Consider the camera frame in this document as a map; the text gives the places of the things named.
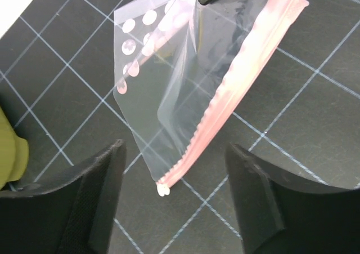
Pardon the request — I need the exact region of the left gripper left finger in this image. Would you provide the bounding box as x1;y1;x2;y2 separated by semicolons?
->
1;140;127;253

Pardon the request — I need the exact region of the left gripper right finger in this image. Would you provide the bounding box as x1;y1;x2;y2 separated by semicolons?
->
225;144;359;253

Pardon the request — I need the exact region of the clear pink zip bag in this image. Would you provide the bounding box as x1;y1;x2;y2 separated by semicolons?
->
114;0;309;197

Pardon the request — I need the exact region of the olive green plastic basket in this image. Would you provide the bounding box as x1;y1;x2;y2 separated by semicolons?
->
0;109;29;189

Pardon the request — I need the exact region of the black grid mat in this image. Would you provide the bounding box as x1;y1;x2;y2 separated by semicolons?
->
1;0;359;253

